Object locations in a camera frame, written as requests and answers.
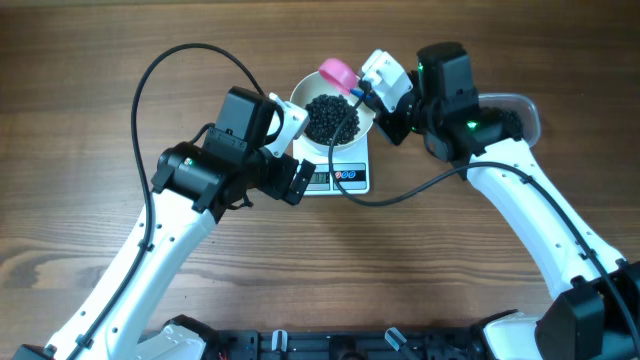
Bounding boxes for pink scoop with blue handle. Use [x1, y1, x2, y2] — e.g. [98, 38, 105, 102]
[318, 58, 363, 98]

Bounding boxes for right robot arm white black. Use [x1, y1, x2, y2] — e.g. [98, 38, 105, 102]
[360, 42, 639, 359]

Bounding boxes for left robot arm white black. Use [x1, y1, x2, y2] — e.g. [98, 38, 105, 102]
[14, 87, 315, 359]

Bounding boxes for white digital kitchen scale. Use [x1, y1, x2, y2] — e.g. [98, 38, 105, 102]
[293, 135, 370, 196]

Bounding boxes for black beans in bowl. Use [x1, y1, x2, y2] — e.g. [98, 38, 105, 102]
[305, 94, 360, 146]

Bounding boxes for black beans pile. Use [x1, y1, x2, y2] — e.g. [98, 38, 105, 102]
[500, 110, 524, 141]

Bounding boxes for clear plastic food container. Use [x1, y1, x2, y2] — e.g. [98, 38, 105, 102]
[479, 93, 541, 147]

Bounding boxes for right black camera cable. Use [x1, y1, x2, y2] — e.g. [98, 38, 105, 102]
[327, 82, 640, 346]

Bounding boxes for black camera cable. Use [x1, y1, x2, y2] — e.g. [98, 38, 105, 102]
[64, 42, 266, 360]
[327, 82, 640, 346]

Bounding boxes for left black camera cable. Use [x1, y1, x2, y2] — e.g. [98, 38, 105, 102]
[64, 42, 266, 360]

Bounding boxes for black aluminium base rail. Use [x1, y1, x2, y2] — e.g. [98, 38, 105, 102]
[207, 328, 489, 360]

